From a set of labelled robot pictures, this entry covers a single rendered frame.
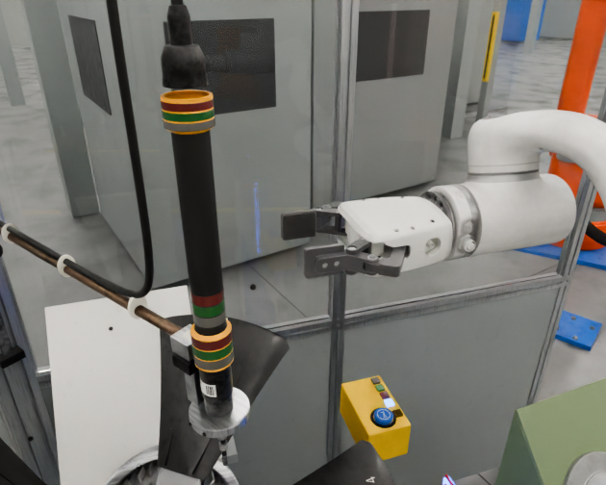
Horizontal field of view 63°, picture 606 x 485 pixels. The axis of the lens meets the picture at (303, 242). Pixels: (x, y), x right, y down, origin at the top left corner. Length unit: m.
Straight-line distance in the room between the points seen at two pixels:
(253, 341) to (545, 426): 0.62
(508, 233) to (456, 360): 1.32
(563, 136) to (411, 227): 0.17
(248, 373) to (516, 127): 0.48
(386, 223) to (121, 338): 0.64
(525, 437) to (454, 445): 1.13
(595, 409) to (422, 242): 0.76
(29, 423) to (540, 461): 1.12
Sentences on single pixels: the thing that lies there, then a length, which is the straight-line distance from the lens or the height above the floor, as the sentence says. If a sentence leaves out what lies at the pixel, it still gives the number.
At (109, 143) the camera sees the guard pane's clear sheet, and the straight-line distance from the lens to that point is 1.19.
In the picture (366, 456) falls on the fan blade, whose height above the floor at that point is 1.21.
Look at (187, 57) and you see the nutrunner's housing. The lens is 0.42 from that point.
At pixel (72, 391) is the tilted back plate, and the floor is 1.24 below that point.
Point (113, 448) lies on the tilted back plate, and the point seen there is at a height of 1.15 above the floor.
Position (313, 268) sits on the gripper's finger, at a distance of 0.48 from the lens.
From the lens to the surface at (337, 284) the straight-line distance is 1.44.
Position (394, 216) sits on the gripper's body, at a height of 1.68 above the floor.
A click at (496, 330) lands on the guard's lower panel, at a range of 1.89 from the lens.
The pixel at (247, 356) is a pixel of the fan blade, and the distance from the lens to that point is 0.76.
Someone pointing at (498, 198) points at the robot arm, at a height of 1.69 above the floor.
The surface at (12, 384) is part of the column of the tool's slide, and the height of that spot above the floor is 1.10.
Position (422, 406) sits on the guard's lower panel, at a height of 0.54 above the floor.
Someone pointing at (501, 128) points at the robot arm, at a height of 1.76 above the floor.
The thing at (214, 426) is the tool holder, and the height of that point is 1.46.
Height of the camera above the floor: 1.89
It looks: 27 degrees down
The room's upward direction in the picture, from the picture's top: straight up
